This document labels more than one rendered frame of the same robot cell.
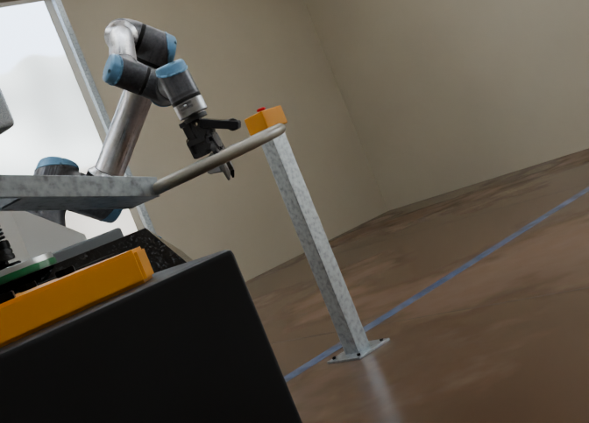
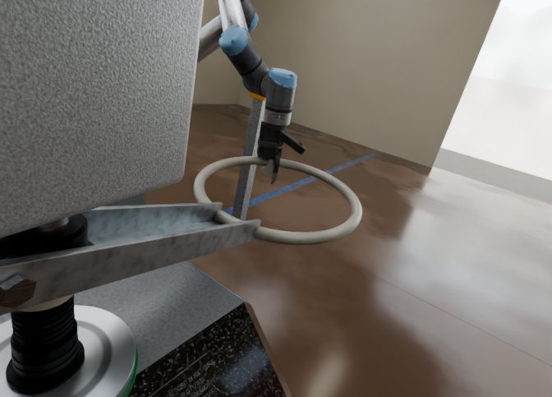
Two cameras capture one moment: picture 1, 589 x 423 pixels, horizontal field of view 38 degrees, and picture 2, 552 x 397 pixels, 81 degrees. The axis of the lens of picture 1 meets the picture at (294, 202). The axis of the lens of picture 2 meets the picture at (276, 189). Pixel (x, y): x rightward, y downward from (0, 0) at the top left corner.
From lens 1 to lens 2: 1.62 m
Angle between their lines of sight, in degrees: 27
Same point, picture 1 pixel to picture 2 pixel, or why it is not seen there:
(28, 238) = not seen: hidden behind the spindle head
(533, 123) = (315, 111)
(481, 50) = (315, 69)
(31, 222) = not seen: hidden behind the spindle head
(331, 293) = (241, 201)
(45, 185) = (168, 251)
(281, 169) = (255, 126)
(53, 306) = not seen: outside the picture
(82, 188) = (204, 246)
